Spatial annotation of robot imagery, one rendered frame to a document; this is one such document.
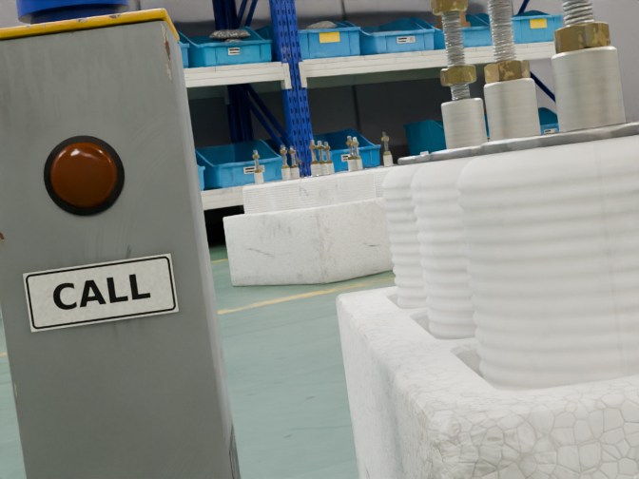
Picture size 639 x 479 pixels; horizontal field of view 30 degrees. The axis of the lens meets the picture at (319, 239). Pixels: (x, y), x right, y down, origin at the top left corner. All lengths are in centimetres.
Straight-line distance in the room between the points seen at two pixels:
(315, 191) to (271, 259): 22
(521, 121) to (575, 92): 12
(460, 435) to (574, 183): 9
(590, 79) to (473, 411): 12
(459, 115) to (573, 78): 23
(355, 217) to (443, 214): 235
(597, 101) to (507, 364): 9
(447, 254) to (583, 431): 17
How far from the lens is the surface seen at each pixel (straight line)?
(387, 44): 585
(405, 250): 62
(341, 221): 281
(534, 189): 37
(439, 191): 50
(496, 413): 34
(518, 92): 52
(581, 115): 40
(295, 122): 547
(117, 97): 41
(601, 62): 41
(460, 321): 50
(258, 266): 298
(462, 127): 63
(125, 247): 41
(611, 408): 34
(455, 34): 64
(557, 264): 37
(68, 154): 41
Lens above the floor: 25
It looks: 3 degrees down
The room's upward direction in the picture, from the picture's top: 8 degrees counter-clockwise
